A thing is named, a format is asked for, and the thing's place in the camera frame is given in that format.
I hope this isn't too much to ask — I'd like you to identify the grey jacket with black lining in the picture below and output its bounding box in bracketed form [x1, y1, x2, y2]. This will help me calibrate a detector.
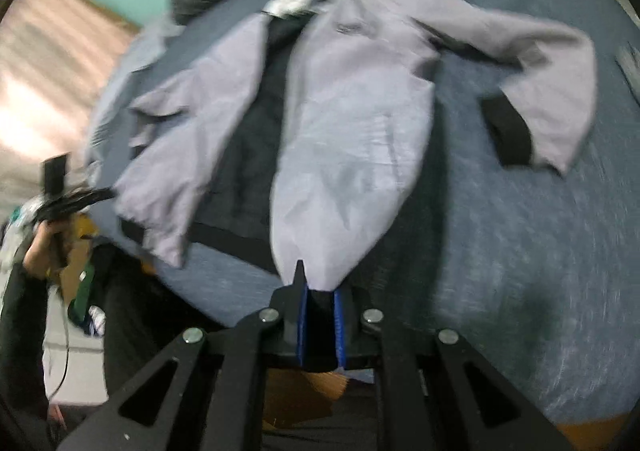
[112, 0, 598, 372]

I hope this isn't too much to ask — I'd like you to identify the small grey cloth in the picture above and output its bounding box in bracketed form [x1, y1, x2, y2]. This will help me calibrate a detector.
[615, 43, 640, 106]

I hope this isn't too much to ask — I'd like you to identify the light grey bed sheet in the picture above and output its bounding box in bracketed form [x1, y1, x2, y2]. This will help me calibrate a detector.
[85, 16, 186, 172]

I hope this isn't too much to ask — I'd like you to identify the bed with blue sheet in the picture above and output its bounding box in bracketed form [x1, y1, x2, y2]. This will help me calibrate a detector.
[87, 0, 640, 432]

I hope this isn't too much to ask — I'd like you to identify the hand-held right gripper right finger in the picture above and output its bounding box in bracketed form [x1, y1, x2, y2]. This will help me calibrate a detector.
[332, 288, 576, 451]

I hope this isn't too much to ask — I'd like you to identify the pink curtain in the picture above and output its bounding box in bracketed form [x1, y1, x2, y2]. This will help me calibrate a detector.
[0, 0, 141, 227]

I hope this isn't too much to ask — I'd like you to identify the person's left forearm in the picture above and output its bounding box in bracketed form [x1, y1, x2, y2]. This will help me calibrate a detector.
[0, 231, 56, 451]

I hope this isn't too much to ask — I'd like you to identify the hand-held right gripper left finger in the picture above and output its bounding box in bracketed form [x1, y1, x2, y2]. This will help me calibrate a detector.
[57, 261, 308, 451]

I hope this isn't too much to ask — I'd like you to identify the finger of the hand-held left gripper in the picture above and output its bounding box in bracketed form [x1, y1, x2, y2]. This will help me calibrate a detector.
[74, 186, 119, 210]

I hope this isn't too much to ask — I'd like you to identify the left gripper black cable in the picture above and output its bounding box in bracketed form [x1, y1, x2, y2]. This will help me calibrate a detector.
[46, 290, 72, 403]

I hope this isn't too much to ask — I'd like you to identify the person's left hand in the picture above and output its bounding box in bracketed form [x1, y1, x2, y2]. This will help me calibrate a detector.
[22, 217, 72, 280]

